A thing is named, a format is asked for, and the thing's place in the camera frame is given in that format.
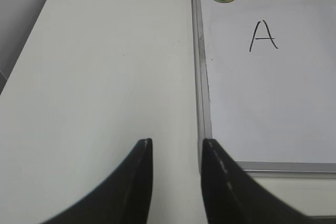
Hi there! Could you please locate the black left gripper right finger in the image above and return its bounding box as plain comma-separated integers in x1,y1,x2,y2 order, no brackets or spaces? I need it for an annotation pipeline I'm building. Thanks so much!
201,138,335,223

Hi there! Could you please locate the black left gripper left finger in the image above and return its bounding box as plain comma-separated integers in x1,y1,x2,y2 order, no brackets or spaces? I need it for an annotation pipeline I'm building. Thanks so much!
46,138,153,223

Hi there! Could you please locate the aluminium framed whiteboard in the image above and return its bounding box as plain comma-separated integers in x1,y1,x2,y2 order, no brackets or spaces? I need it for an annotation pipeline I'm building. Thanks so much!
191,0,335,178

